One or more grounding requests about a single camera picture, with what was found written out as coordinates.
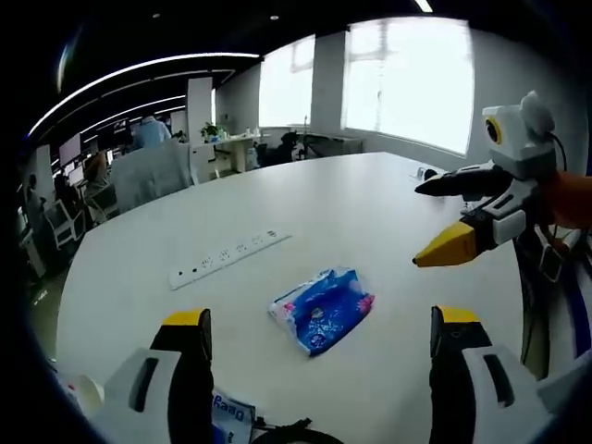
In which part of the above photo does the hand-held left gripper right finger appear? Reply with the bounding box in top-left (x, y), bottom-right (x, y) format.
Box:
top-left (428, 304), bottom-right (556, 444)

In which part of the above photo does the white power strip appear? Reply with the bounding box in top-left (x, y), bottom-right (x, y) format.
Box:
top-left (168, 226), bottom-right (293, 291)

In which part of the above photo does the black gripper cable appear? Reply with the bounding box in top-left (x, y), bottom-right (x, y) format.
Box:
top-left (549, 130), bottom-right (569, 173)

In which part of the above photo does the frosted desk partition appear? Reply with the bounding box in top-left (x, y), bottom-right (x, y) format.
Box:
top-left (112, 138), bottom-right (194, 215)

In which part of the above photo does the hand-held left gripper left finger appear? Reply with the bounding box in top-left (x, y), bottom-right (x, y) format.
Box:
top-left (92, 307), bottom-right (215, 444)

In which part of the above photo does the person's right hand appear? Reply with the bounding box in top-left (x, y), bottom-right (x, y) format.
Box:
top-left (538, 169), bottom-right (592, 232)

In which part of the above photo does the clear tissue packet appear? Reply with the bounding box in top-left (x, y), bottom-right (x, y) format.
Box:
top-left (210, 390), bottom-right (256, 444)

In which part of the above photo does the white table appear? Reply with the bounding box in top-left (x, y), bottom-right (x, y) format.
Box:
top-left (55, 151), bottom-right (542, 444)

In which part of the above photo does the blue tissue packet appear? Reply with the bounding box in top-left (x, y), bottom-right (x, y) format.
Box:
top-left (267, 266), bottom-right (376, 358)

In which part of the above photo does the long ceiling light strip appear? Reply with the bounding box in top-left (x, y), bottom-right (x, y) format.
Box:
top-left (27, 53), bottom-right (261, 136)

